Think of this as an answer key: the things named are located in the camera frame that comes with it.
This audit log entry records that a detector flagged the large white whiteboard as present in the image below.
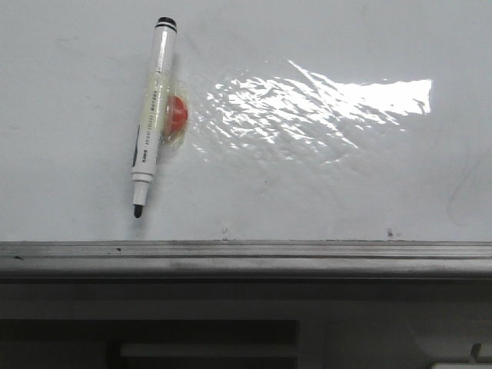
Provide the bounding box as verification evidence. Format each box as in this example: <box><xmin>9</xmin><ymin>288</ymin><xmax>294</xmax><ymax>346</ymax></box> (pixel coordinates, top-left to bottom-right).
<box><xmin>1</xmin><ymin>1</ymin><xmax>491</xmax><ymax>241</ymax></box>

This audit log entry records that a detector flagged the aluminium whiteboard bottom rail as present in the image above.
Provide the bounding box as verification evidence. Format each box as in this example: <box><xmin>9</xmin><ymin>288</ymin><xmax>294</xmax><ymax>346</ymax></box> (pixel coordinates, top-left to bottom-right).
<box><xmin>1</xmin><ymin>240</ymin><xmax>491</xmax><ymax>280</ymax></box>

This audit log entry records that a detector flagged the red magnet taped to marker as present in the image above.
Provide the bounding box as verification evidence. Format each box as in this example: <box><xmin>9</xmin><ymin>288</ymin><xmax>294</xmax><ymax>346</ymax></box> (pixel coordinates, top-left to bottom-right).
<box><xmin>161</xmin><ymin>83</ymin><xmax>189</xmax><ymax>146</ymax></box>

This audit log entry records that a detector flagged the white whiteboard marker pen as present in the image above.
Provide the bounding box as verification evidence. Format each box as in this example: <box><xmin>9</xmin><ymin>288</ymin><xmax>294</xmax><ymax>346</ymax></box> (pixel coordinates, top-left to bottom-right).
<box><xmin>131</xmin><ymin>17</ymin><xmax>178</xmax><ymax>218</ymax></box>

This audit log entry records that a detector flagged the grey metal stand frame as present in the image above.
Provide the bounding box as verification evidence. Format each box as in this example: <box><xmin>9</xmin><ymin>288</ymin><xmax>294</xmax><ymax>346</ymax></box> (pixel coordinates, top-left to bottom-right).
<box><xmin>1</xmin><ymin>281</ymin><xmax>491</xmax><ymax>368</ymax></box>

